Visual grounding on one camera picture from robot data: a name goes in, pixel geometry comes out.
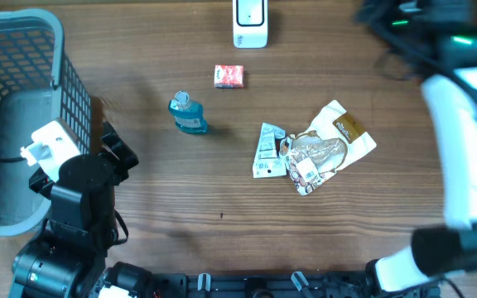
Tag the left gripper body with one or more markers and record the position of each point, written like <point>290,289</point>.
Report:
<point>40,182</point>

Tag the blue mouthwash bottle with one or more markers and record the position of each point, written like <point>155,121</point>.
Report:
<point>188,114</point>

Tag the small red packet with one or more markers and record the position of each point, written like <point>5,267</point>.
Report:
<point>228,76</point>

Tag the clear bag with printed card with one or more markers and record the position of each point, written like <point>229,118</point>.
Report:
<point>267,163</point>

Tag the white box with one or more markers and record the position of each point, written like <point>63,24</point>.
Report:
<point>334,140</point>

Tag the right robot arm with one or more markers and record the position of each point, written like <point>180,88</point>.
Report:
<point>438,39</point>

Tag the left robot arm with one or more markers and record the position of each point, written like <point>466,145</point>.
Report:
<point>66,257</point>

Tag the white barcode scanner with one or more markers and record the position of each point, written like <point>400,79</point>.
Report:
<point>250,23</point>

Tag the grey plastic mesh basket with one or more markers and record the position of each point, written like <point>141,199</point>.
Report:
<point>38,84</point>

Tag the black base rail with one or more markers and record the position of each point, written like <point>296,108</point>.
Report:
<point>295,285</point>

